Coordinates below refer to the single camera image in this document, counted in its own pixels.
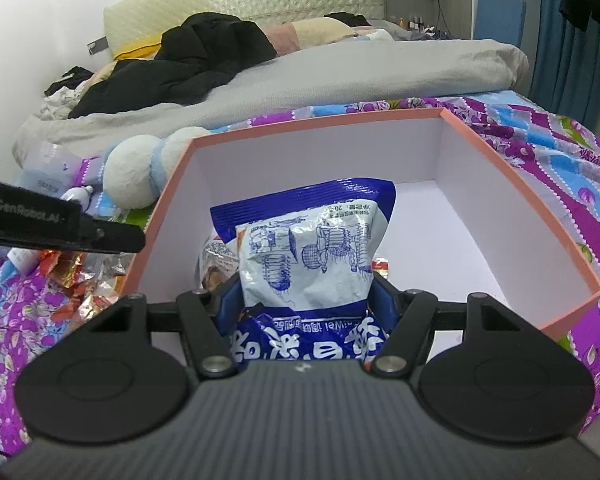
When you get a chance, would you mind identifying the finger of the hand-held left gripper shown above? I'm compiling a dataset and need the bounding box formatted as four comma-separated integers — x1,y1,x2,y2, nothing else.
80,212,146,255

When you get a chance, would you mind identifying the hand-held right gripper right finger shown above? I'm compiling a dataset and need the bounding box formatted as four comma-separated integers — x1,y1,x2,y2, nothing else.
367,274,528,376

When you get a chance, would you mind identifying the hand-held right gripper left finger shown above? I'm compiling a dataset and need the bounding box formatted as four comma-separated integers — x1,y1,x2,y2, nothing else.
82,280,243,378

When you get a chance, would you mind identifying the pile of snack packets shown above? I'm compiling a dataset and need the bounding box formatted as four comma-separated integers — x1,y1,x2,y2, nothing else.
7,247,131,321

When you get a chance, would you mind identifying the blue and white snack packet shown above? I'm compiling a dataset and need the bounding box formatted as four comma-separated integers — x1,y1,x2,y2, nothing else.
210,177,398,376

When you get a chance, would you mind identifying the pink cardboard box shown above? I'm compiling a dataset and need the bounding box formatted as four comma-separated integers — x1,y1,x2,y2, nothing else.
117,107,600,356

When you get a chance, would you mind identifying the brown snack packet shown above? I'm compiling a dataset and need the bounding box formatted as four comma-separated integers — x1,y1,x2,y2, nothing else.
200,240,242,291

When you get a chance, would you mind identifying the clear plastic bag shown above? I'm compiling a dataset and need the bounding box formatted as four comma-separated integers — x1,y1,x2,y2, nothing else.
17,140,88,196

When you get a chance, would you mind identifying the white spray bottle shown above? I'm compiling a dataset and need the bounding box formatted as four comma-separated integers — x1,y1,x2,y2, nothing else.
7,185,95,276

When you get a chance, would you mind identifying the white and blue plush toy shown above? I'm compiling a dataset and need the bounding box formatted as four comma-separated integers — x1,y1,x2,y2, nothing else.
102,127,211,209

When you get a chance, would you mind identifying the heap of clothes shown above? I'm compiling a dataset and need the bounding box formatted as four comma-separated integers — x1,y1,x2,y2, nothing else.
42,66,96,111

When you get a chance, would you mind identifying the yellow pillow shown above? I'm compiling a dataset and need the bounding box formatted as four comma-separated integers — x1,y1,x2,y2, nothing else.
111,35,163,61

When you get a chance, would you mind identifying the black jacket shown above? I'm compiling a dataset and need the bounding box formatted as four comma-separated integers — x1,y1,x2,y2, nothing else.
69,12,278,120

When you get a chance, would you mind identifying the grey duvet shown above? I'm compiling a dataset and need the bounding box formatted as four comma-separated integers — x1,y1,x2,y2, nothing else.
12,37,530,161

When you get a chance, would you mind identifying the row of small bottles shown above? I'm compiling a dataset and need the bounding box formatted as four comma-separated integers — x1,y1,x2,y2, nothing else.
397,16,448,38

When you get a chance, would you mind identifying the beige pink pillow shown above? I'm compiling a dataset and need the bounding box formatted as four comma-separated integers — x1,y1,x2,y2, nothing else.
265,16,361,56

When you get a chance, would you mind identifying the dark cloth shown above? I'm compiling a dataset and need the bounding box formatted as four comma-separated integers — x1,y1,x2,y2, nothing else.
327,11,371,27

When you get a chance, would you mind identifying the blue curtain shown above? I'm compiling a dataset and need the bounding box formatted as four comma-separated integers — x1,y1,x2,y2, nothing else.
527,0,600,131

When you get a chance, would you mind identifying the blue padded mat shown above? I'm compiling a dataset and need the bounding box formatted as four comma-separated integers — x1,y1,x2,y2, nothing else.
472,0,527,61

